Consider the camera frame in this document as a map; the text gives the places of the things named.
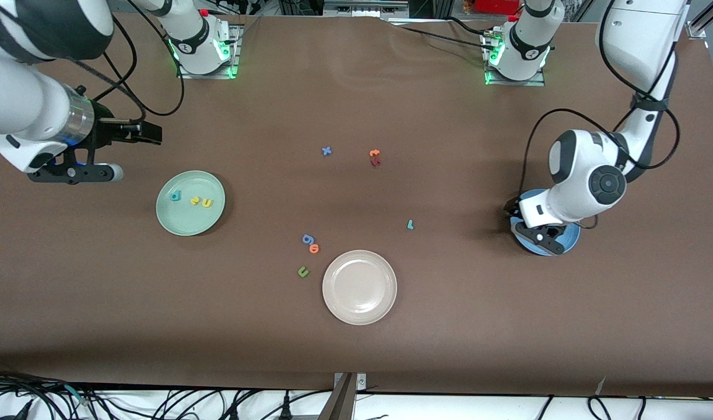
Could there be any blue plate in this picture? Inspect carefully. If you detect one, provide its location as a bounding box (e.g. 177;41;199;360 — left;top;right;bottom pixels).
510;190;581;257

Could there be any light green plate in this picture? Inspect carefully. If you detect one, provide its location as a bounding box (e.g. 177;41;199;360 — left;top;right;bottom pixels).
156;170;226;236

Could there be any beige plate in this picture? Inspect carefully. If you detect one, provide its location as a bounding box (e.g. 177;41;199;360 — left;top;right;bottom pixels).
322;250;398;326

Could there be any red box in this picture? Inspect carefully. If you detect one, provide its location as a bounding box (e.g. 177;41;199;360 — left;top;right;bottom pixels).
475;0;521;15

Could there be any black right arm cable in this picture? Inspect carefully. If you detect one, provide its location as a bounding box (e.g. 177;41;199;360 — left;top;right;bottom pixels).
71;0;185;126

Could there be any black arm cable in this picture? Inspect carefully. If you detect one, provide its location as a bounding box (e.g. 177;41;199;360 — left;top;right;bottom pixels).
71;0;185;126
522;0;682;231

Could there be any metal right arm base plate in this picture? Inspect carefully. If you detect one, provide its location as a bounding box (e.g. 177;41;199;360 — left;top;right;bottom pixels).
177;23;241;80

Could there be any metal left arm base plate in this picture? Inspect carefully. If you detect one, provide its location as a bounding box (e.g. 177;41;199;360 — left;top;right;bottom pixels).
483;29;547;87

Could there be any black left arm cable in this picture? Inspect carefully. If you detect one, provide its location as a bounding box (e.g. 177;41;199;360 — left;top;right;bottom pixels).
522;0;682;231

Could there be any black cable on table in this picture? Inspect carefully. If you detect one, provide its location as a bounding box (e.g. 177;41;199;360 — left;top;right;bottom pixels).
385;16;497;50

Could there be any black looped cable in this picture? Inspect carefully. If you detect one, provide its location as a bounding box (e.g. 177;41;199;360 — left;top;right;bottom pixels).
588;395;613;420

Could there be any metal bracket at table edge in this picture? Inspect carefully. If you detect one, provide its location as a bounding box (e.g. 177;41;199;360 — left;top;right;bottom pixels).
318;372;367;420

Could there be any aluminium frame profile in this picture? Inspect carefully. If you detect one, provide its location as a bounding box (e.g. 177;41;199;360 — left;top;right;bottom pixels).
687;0;713;40

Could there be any tangled black cable bundle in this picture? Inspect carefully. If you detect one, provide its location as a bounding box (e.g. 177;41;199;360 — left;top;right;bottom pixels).
0;366;103;420

